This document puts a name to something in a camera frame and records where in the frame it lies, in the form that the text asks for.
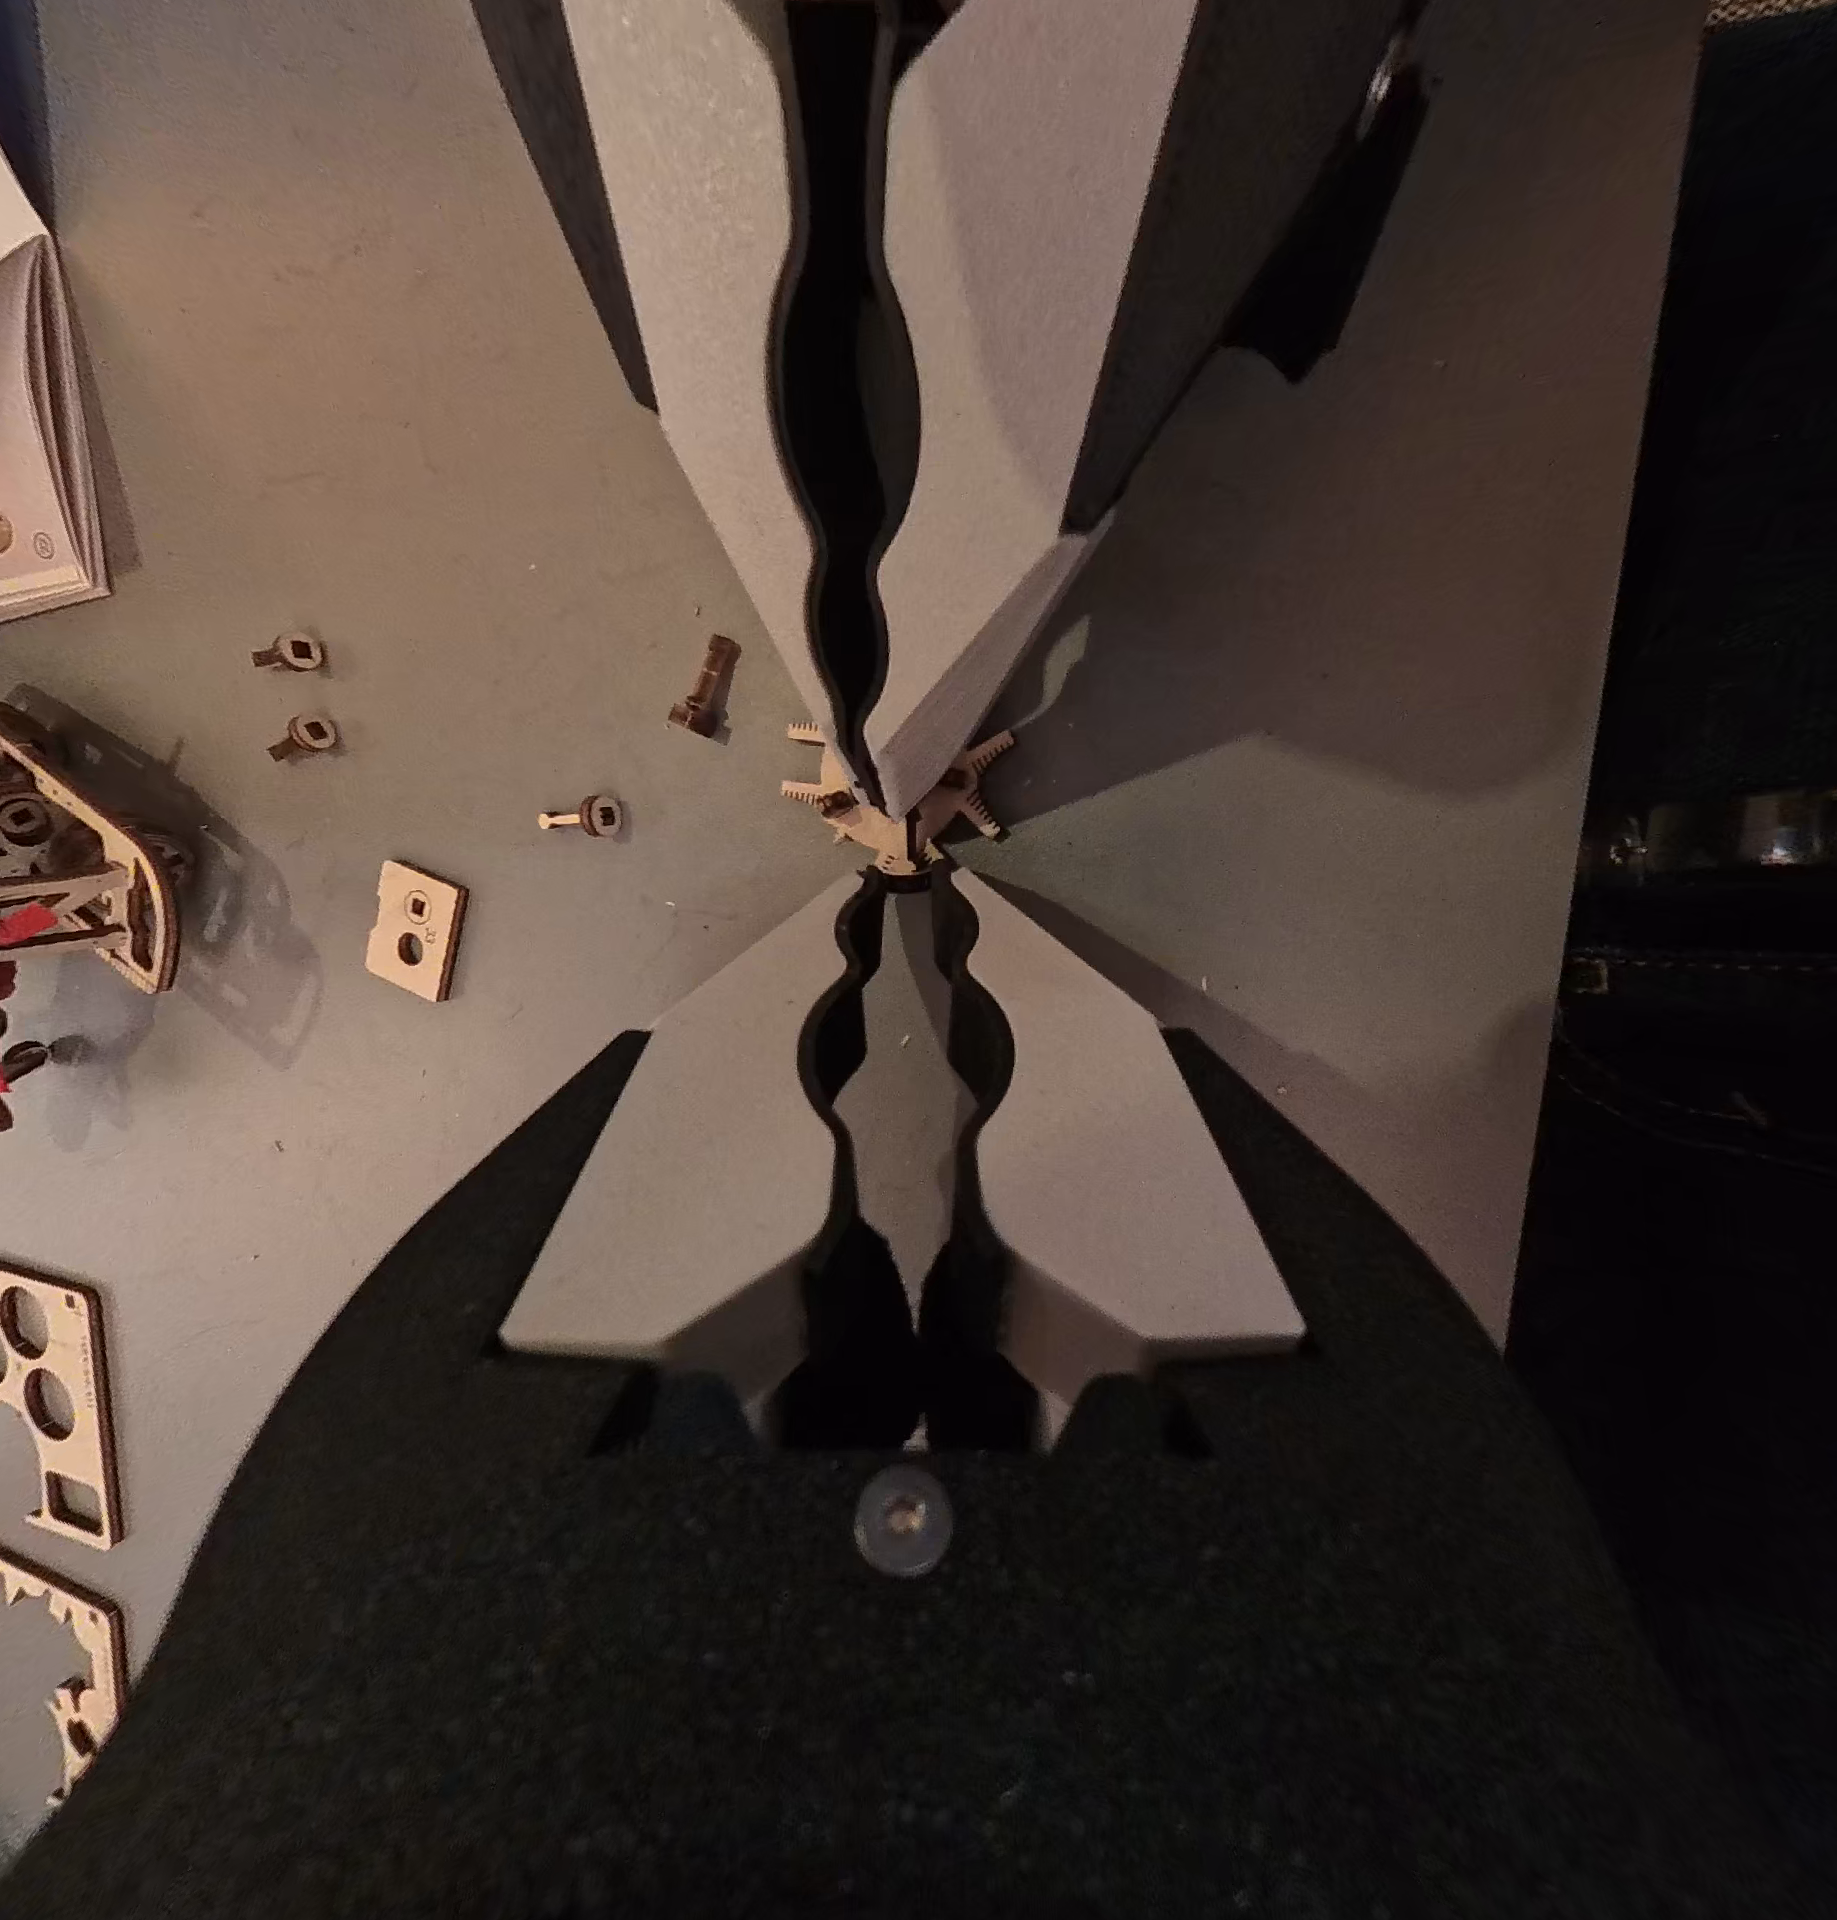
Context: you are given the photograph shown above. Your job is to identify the square wooden plate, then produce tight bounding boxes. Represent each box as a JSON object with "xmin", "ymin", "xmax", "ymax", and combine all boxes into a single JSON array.
[{"xmin": 363, "ymin": 858, "xmax": 472, "ymax": 1004}]

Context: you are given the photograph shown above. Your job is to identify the wooden spiked gear disc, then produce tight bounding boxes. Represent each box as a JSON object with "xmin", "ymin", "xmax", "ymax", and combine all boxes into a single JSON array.
[{"xmin": 780, "ymin": 716, "xmax": 1023, "ymax": 880}]

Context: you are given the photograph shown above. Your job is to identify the instruction booklet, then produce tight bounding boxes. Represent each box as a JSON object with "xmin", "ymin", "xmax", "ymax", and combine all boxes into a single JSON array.
[{"xmin": 0, "ymin": 60, "xmax": 114, "ymax": 635}]

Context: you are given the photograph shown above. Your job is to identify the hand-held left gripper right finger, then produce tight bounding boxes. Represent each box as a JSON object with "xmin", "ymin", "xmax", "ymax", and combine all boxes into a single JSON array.
[{"xmin": 919, "ymin": 858, "xmax": 1306, "ymax": 1450}]

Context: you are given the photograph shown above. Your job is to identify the wooden model vehicle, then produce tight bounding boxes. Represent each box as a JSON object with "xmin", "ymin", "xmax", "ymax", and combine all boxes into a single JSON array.
[{"xmin": 0, "ymin": 696, "xmax": 184, "ymax": 1134}]

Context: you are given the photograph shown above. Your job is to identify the wooden parts sheet round holes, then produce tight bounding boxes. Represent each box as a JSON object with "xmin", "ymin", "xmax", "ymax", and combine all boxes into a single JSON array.
[{"xmin": 0, "ymin": 1247, "xmax": 123, "ymax": 1553}]

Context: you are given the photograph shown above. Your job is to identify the grey desk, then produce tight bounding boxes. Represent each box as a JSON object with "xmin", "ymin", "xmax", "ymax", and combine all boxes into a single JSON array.
[{"xmin": 0, "ymin": 0, "xmax": 1707, "ymax": 1877}]

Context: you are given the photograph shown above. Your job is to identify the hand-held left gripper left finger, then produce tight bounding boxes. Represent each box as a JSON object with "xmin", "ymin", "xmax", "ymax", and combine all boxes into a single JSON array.
[{"xmin": 498, "ymin": 865, "xmax": 921, "ymax": 1450}]

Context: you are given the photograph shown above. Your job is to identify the dark blue jeans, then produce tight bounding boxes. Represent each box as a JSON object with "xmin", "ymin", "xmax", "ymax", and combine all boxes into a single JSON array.
[{"xmin": 1503, "ymin": 0, "xmax": 1837, "ymax": 1920}]

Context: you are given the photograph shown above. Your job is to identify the dark wooden peg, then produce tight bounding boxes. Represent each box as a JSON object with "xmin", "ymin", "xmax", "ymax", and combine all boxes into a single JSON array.
[{"xmin": 666, "ymin": 632, "xmax": 742, "ymax": 739}]

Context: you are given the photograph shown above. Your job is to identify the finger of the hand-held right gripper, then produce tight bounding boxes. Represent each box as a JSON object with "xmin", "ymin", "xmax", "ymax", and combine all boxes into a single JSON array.
[
  {"xmin": 854, "ymin": 0, "xmax": 1204, "ymax": 824},
  {"xmin": 559, "ymin": 0, "xmax": 893, "ymax": 789}
]

